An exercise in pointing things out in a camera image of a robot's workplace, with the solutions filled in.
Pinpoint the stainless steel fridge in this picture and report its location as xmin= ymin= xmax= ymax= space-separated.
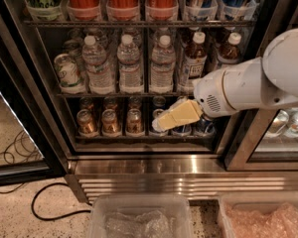
xmin=0 ymin=0 xmax=298 ymax=204

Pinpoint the clear bubble wrap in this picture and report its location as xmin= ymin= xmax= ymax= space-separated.
xmin=105 ymin=210 xmax=175 ymax=238

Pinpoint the middle front gold can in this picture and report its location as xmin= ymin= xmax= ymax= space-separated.
xmin=101 ymin=109 xmax=121 ymax=137

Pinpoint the right front gold can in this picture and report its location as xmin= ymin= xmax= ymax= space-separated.
xmin=126 ymin=108 xmax=144 ymax=135

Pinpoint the left front gold can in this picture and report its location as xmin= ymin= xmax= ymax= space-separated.
xmin=76 ymin=109 xmax=98 ymax=137

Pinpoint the middle clear water bottle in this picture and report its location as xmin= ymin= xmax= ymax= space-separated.
xmin=117 ymin=34 xmax=144 ymax=94

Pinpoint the pink bubble wrap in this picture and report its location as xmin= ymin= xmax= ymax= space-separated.
xmin=224 ymin=202 xmax=298 ymax=238

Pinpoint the black power cable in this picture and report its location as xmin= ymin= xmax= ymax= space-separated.
xmin=30 ymin=181 xmax=92 ymax=222

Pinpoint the left front blue can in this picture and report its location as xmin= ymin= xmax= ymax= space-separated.
xmin=149 ymin=109 xmax=169 ymax=137

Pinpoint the red cola can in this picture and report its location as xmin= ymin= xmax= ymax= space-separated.
xmin=147 ymin=0 xmax=176 ymax=21
xmin=107 ymin=0 xmax=139 ymax=21
xmin=67 ymin=0 xmax=100 ymax=21

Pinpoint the blue can shelf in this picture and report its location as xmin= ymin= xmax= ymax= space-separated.
xmin=185 ymin=0 xmax=218 ymax=22
xmin=220 ymin=0 xmax=256 ymax=21

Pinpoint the thin coiled cable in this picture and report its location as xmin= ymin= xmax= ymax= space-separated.
xmin=0 ymin=130 xmax=44 ymax=194

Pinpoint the brown tea bottle blue label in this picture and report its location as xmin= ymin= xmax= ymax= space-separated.
xmin=178 ymin=32 xmax=207 ymax=93

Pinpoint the middle red cola can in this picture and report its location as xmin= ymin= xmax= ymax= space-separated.
xmin=107 ymin=0 xmax=139 ymax=21

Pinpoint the open glass fridge door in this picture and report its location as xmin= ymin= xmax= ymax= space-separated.
xmin=0 ymin=36 xmax=66 ymax=186

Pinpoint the left blue can top shelf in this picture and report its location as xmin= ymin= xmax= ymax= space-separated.
xmin=185 ymin=0 xmax=218 ymax=22

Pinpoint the left red cola can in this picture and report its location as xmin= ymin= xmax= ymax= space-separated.
xmin=67 ymin=0 xmax=100 ymax=21

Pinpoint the right red cola can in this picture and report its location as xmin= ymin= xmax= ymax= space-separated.
xmin=147 ymin=0 xmax=176 ymax=21

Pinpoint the gold can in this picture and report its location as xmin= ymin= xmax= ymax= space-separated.
xmin=76 ymin=109 xmax=98 ymax=137
xmin=126 ymin=108 xmax=144 ymax=135
xmin=101 ymin=109 xmax=121 ymax=137

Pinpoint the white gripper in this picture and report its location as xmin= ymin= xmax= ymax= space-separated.
xmin=152 ymin=67 xmax=237 ymax=132

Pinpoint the right clear plastic bin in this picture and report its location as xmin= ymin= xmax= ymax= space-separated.
xmin=218 ymin=191 xmax=298 ymax=238

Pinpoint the clear plastic bin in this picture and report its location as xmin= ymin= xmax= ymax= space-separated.
xmin=218 ymin=191 xmax=298 ymax=238
xmin=86 ymin=193 xmax=194 ymax=238

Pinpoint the clear water bottle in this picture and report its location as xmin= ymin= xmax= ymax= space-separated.
xmin=149 ymin=35 xmax=176 ymax=93
xmin=82 ymin=36 xmax=115 ymax=94
xmin=117 ymin=34 xmax=144 ymax=94

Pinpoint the right brown tea bottle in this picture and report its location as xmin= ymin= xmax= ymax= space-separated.
xmin=209 ymin=32 xmax=241 ymax=71

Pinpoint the right clear water bottle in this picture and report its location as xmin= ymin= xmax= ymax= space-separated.
xmin=149 ymin=35 xmax=176 ymax=93

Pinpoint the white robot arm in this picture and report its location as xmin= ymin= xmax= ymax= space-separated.
xmin=152 ymin=28 xmax=298 ymax=132

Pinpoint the left clear plastic bin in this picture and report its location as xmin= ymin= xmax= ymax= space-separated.
xmin=86 ymin=193 xmax=194 ymax=238

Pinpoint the left clear water bottle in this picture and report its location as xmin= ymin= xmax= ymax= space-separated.
xmin=82 ymin=36 xmax=115 ymax=94

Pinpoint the right front blue can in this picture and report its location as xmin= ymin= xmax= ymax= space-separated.
xmin=194 ymin=115 xmax=216 ymax=137

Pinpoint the right blue can top shelf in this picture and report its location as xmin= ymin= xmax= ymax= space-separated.
xmin=220 ymin=0 xmax=256 ymax=21

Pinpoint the middle front blue can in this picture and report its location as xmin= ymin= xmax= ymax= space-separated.
xmin=172 ymin=125 xmax=192 ymax=137

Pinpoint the green white can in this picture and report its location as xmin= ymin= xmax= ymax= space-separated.
xmin=54 ymin=54 xmax=85 ymax=94

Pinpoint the silver can right compartment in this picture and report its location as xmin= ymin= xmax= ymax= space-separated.
xmin=284 ymin=110 xmax=298 ymax=138

